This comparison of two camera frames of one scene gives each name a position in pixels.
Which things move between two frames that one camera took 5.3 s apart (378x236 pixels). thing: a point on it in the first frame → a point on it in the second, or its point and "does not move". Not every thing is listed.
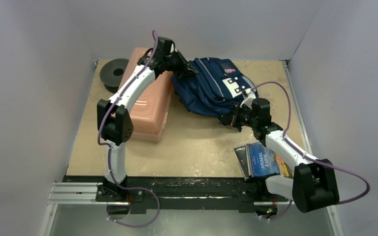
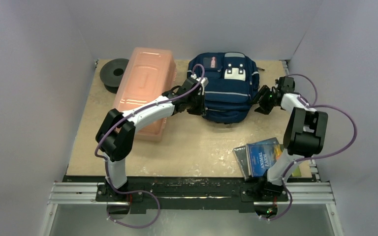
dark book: x=242 y=157 does not move
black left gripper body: x=174 y=63 → x=196 y=104
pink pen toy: x=228 y=71 → x=213 y=62
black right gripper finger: x=229 y=119 → x=260 y=95
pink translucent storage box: x=150 y=114 does not move
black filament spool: x=111 y=73 does not move
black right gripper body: x=235 y=115 → x=265 y=100
